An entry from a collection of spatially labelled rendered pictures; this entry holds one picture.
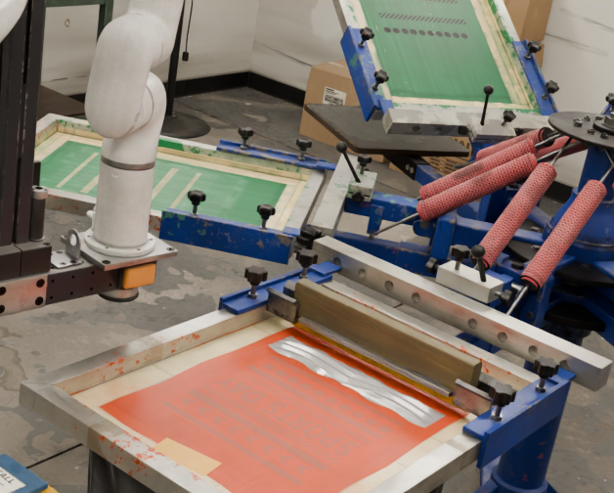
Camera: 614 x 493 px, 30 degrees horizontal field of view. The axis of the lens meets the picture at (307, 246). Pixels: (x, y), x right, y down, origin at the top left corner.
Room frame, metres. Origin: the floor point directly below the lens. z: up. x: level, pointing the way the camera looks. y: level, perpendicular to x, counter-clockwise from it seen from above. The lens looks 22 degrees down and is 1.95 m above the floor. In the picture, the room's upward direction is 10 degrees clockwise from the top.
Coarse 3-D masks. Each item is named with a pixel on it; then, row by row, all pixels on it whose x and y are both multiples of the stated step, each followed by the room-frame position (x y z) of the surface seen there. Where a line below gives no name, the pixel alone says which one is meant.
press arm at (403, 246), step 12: (348, 240) 2.65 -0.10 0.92; (360, 240) 2.65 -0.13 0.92; (384, 240) 2.68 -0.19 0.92; (372, 252) 2.65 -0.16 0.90; (384, 252) 2.64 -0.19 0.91; (396, 252) 2.64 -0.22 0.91; (408, 252) 2.63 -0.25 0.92; (420, 252) 2.63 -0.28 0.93; (396, 264) 2.63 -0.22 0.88; (408, 264) 2.63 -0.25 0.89; (420, 264) 2.63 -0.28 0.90; (468, 264) 2.62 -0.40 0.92; (432, 276) 2.63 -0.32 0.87
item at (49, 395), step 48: (336, 288) 2.19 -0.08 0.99; (192, 336) 1.88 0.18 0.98; (432, 336) 2.04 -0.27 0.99; (48, 384) 1.61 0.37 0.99; (96, 384) 1.69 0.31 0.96; (528, 384) 1.92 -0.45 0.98; (96, 432) 1.50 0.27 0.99; (144, 480) 1.44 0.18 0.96; (192, 480) 1.42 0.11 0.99; (432, 480) 1.55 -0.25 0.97
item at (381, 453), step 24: (408, 384) 1.89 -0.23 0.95; (384, 408) 1.79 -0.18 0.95; (432, 408) 1.81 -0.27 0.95; (456, 408) 1.83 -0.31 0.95; (408, 432) 1.72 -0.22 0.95; (432, 432) 1.73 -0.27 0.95; (216, 456) 1.55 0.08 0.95; (240, 456) 1.56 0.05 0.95; (360, 456) 1.62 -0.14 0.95; (384, 456) 1.63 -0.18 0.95; (216, 480) 1.48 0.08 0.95; (240, 480) 1.49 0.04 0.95; (264, 480) 1.50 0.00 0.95; (312, 480) 1.52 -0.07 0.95; (336, 480) 1.53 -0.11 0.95
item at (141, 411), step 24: (312, 336) 2.02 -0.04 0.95; (216, 360) 1.86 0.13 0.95; (240, 360) 1.87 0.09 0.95; (288, 360) 1.90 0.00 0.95; (360, 360) 1.95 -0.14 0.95; (168, 384) 1.74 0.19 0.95; (192, 384) 1.75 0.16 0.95; (336, 384) 1.84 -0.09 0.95; (120, 408) 1.64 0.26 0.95; (144, 408) 1.65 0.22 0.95; (144, 432) 1.58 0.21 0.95; (168, 432) 1.59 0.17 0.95; (192, 432) 1.60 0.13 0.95
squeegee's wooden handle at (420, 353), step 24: (312, 288) 2.01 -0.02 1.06; (312, 312) 2.00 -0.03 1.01; (336, 312) 1.97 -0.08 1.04; (360, 312) 1.95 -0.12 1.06; (360, 336) 1.94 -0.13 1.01; (384, 336) 1.91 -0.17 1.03; (408, 336) 1.88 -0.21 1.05; (408, 360) 1.88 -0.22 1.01; (432, 360) 1.85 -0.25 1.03; (456, 360) 1.82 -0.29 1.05; (456, 384) 1.82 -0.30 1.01
